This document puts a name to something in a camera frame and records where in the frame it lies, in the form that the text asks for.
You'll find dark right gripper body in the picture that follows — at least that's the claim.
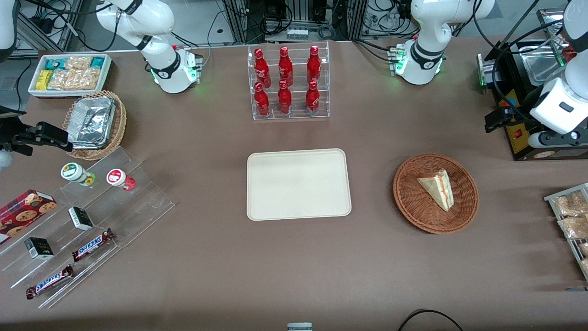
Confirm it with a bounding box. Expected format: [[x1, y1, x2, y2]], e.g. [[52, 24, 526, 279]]
[[0, 107, 26, 150]]

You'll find triangular sandwich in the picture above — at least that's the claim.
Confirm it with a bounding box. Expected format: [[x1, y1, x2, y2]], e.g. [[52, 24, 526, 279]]
[[417, 169, 454, 212]]

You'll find light tan wicker basket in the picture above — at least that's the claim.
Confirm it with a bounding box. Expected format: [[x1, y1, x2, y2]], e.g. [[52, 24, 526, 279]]
[[63, 91, 127, 160]]

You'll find round brown wicker basket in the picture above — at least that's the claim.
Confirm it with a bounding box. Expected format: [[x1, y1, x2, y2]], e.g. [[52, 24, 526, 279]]
[[393, 153, 479, 234]]

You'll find tray of packaged pastries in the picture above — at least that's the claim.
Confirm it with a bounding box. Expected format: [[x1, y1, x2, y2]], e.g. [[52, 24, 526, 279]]
[[543, 183, 588, 282]]

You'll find beige plastic tray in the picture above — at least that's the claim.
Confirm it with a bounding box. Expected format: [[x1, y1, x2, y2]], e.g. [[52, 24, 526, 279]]
[[247, 148, 352, 221]]

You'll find aluminium foil container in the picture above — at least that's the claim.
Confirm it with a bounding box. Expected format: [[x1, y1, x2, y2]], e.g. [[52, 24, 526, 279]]
[[68, 97, 116, 150]]

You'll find green lid cup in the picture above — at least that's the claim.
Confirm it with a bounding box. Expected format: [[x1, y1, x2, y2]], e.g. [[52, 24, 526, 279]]
[[61, 162, 96, 186]]

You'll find stainless steel pan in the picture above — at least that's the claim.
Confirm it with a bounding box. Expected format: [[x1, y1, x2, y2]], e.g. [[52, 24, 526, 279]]
[[524, 46, 565, 86]]

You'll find white rectangular snack bin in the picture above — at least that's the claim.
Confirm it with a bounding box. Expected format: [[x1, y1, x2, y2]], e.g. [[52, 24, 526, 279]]
[[28, 54, 112, 98]]

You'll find clear cracker bag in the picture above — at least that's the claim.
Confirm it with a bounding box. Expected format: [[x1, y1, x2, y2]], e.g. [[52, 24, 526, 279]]
[[48, 69, 74, 90], [64, 56, 92, 70], [69, 68, 101, 90]]

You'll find black heated display case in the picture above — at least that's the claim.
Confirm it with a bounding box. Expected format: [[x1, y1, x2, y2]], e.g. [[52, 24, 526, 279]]
[[477, 7, 588, 161]]

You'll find red cookie box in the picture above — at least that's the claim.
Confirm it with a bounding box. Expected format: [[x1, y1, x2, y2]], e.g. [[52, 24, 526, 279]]
[[0, 189, 58, 244]]

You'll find red lid cup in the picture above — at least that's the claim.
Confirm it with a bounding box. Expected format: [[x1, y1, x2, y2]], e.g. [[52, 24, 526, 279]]
[[107, 169, 136, 191]]

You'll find small black box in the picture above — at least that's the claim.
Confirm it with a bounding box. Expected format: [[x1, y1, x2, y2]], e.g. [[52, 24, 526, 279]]
[[24, 238, 54, 260], [68, 207, 94, 231]]

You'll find clear acrylic stepped display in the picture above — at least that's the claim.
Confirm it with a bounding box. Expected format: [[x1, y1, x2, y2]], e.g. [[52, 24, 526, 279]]
[[0, 146, 175, 309]]

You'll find snickers bar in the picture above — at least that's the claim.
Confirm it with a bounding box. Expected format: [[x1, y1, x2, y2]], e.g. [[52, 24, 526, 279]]
[[72, 228, 115, 262], [26, 265, 74, 300]]

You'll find red cola bottle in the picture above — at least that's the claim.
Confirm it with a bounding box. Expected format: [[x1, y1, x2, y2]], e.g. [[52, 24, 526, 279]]
[[254, 82, 271, 118], [277, 80, 293, 115], [305, 81, 321, 115], [254, 48, 271, 88], [278, 46, 294, 86], [307, 45, 321, 84]]

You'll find clear acrylic bottle rack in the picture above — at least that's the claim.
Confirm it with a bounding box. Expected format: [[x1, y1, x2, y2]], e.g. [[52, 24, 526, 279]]
[[248, 41, 330, 121]]

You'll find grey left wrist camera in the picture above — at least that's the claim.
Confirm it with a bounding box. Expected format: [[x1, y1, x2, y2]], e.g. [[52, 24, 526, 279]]
[[527, 130, 588, 148]]

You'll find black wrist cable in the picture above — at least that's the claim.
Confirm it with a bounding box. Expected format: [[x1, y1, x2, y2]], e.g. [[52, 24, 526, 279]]
[[493, 23, 570, 125]]

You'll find black looped cable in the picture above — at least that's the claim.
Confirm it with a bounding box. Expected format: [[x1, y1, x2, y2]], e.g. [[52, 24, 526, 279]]
[[397, 309, 464, 331]]

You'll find aluminium equipment frame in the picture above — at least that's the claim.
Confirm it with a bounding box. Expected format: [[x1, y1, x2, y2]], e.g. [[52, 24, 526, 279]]
[[223, 0, 368, 44]]

